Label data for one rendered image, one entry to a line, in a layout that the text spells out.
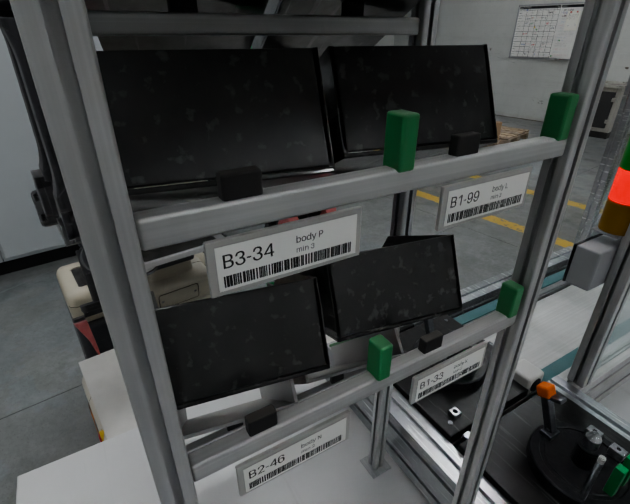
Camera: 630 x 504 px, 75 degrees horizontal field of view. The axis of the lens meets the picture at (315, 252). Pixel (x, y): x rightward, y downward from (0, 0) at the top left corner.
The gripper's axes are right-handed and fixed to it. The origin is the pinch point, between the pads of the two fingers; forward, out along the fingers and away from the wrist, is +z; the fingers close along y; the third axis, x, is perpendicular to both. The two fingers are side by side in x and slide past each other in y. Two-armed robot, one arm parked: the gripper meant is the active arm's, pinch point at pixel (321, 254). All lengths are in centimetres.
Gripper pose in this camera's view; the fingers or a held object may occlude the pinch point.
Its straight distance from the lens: 60.0
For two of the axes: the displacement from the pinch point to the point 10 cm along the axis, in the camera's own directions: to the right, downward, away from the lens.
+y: 8.7, -1.6, 4.6
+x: -2.6, 6.4, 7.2
